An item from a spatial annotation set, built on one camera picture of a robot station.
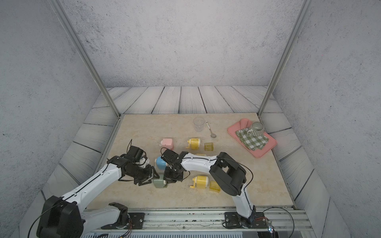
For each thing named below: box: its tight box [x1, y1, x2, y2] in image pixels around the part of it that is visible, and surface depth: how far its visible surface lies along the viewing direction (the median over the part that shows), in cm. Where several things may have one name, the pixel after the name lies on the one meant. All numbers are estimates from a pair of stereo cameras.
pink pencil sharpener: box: [159, 138, 174, 151], surface depth 98 cm
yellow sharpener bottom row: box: [189, 176, 209, 189], surface depth 81 cm
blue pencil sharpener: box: [156, 156, 167, 171], surface depth 89 cm
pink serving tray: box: [227, 118, 278, 158], surface depth 107 cm
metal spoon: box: [205, 120, 217, 139], surface depth 110 cm
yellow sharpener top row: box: [185, 138, 201, 150], surface depth 98 cm
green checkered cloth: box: [235, 127, 269, 151], surface depth 106 cm
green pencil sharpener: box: [152, 174, 167, 188], surface depth 81 cm
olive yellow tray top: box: [204, 142, 214, 152], surface depth 103 cm
